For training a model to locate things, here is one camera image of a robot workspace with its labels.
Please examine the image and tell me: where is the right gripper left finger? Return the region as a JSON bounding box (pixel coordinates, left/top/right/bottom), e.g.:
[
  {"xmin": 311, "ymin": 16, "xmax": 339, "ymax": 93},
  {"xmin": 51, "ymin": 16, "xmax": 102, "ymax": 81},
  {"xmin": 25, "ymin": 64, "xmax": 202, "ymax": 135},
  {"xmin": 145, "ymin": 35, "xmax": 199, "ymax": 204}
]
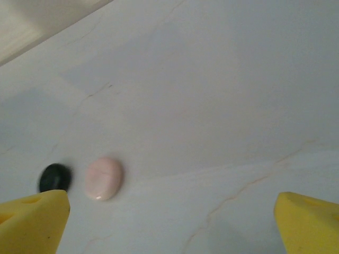
[{"xmin": 0, "ymin": 190, "xmax": 71, "ymax": 254}]

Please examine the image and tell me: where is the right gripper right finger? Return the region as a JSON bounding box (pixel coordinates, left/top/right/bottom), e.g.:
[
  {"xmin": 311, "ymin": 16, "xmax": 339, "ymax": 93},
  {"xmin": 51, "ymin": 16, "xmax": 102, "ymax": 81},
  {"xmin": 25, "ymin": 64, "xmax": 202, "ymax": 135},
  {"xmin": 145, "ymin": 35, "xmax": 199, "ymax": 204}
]
[{"xmin": 274, "ymin": 192, "xmax": 339, "ymax": 254}]

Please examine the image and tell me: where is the black earbud charging case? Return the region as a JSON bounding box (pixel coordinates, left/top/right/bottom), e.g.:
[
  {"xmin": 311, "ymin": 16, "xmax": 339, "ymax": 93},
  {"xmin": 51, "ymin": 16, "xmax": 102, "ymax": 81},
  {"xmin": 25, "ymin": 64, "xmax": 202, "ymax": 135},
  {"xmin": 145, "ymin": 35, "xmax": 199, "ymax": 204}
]
[{"xmin": 38, "ymin": 163, "xmax": 73, "ymax": 194}]

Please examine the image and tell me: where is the pink earbud charging case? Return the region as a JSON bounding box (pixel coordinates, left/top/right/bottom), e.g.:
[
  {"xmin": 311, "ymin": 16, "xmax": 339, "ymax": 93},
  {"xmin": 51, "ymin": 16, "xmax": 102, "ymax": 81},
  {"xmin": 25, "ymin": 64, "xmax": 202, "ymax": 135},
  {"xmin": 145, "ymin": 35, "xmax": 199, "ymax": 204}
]
[{"xmin": 85, "ymin": 157, "xmax": 124, "ymax": 201}]

